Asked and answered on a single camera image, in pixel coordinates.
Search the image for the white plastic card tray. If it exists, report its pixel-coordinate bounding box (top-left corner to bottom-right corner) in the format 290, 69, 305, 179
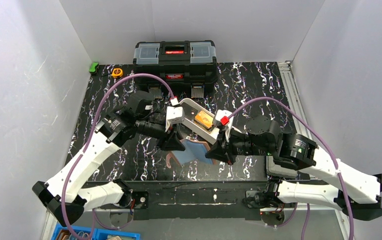
179, 98, 219, 145

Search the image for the gold card stack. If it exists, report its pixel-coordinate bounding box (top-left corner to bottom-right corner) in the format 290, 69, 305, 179
194, 110, 214, 130

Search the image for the brown leather card holder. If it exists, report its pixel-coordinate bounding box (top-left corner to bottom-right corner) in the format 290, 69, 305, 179
166, 139, 216, 169

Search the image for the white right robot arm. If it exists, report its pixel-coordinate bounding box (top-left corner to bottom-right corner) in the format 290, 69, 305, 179
206, 114, 382, 221

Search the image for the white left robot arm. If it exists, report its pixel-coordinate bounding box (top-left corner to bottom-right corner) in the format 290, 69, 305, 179
32, 90, 185, 227

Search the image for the grey flat box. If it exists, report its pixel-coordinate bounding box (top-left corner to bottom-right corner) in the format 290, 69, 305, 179
266, 156, 298, 179

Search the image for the black Delixi toolbox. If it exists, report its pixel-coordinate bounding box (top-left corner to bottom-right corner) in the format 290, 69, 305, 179
133, 40, 219, 99

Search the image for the orange tape measure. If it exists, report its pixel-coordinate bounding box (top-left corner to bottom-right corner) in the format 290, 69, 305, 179
111, 68, 123, 79

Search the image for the green small tool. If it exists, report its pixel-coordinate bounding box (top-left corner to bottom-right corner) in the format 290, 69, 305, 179
88, 62, 99, 75

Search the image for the blue plastic bin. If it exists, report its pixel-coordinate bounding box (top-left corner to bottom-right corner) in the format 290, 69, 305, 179
51, 223, 141, 240

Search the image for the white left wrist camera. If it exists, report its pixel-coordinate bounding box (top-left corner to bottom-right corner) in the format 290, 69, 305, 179
165, 106, 185, 132

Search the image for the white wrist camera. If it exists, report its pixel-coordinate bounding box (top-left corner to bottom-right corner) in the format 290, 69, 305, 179
213, 109, 233, 138
165, 106, 185, 132

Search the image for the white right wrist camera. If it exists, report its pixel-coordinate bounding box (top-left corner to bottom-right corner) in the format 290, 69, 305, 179
213, 109, 233, 138

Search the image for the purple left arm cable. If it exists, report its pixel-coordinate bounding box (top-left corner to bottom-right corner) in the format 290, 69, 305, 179
61, 73, 180, 240

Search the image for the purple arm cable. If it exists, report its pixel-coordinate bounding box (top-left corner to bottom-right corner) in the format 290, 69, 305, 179
220, 96, 355, 240
61, 73, 180, 240

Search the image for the aluminium frame rail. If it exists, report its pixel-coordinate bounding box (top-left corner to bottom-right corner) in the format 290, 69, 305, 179
278, 61, 351, 240

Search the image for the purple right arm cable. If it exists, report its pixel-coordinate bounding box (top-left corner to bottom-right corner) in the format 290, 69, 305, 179
220, 96, 355, 240

